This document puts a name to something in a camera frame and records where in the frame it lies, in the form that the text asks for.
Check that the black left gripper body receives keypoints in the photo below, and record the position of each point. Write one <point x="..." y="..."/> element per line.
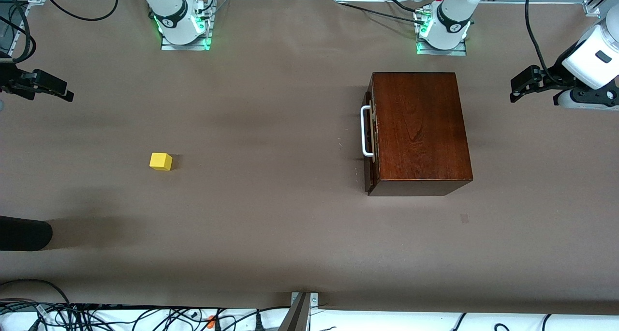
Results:
<point x="552" y="78"/>

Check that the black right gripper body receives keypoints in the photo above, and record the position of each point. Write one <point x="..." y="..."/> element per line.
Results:
<point x="9" y="81"/>

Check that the yellow wooden block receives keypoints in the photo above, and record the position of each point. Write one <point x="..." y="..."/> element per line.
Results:
<point x="160" y="161"/>

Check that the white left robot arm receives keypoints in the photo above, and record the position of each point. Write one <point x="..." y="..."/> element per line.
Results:
<point x="452" y="16"/>

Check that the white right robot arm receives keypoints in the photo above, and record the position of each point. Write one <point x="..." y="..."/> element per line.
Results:
<point x="169" y="11"/>

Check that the dark brown wooden cabinet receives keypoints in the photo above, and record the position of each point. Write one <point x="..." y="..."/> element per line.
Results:
<point x="420" y="127"/>

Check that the black rounded object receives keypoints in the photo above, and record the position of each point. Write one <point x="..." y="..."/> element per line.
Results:
<point x="24" y="233"/>

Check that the large table cover sheet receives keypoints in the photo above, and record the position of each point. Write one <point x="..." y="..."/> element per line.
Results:
<point x="242" y="224"/>

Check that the orange connector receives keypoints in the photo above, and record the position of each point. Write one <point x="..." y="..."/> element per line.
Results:
<point x="211" y="321"/>

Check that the metal table bracket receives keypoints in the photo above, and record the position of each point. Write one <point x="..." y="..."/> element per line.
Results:
<point x="302" y="307"/>

